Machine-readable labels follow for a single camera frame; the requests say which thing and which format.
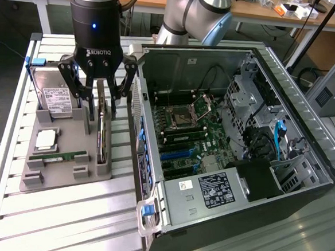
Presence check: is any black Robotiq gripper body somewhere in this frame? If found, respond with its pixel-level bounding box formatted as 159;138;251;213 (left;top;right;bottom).
66;0;128;80

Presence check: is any graphics card with metal bracket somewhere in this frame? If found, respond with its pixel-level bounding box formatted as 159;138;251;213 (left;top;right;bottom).
91;79;114;166

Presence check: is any grey printed parts rack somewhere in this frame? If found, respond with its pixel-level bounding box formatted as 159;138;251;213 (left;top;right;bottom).
18;74;119;198

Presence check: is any CPU socket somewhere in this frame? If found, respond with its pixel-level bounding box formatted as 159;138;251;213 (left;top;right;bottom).
169;105;200;132

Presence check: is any silver CPU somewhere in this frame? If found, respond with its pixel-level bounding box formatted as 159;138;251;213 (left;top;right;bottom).
35;128;57;152

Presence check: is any green RAM stick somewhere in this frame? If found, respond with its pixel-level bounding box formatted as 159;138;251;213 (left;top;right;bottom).
28;146;86;165

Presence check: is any metal socket cover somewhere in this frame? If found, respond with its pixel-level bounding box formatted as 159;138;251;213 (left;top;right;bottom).
188;92;216;124

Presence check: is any black RAM stick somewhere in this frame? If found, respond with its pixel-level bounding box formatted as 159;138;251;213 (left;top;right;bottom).
161;127;209;148

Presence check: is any green Dell motherboard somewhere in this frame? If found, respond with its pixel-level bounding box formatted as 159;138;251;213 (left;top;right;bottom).
146;87;236;186

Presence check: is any black expansion slot blue latch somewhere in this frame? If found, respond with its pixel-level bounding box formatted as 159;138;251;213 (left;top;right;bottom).
160;159;198;174

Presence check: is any perforated metal drive cage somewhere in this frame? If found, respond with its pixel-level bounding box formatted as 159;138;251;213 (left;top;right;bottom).
221;53;288;131

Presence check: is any silver chipset heatsink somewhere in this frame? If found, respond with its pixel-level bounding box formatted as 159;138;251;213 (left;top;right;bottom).
201;155;221;172

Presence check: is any blue case latch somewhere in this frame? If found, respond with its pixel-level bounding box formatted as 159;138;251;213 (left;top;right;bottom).
141;204;154;217

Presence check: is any grey power supply with labels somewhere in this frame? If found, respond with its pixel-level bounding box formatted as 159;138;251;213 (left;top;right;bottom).
159;162;254;233

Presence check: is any black plastic shroud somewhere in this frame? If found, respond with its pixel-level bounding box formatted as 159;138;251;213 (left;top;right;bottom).
222;156;286;205

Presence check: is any small white box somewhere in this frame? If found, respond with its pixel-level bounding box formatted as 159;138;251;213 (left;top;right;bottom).
293;6;320;22

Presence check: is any open black PC case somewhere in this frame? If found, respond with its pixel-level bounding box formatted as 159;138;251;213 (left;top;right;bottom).
114;38;335;251

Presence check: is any grey metal disk bay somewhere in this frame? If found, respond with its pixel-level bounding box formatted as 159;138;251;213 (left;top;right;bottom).
267;152;324;197

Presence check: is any black stand pole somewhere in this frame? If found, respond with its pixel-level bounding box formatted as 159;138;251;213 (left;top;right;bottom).
285;0;335;75

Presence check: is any hard disk with blue bracket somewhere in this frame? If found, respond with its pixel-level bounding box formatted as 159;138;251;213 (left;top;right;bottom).
21;55;85;120

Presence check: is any thin black wire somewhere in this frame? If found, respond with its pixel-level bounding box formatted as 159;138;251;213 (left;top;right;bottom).
196;62;233;94

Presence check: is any black power wire bundle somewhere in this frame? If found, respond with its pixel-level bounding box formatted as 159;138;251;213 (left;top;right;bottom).
239;124;283;163

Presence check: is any blue SATA wire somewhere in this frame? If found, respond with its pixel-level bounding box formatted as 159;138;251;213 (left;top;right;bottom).
270;118;288;163

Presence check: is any black coiled cable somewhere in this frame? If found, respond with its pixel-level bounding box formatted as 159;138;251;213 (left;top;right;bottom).
297;66;324;92

